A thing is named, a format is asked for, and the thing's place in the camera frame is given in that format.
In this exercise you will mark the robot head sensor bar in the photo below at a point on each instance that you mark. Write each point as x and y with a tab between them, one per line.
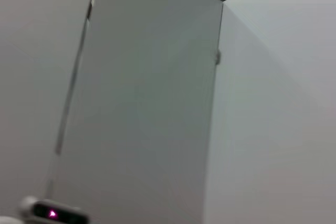
52	212

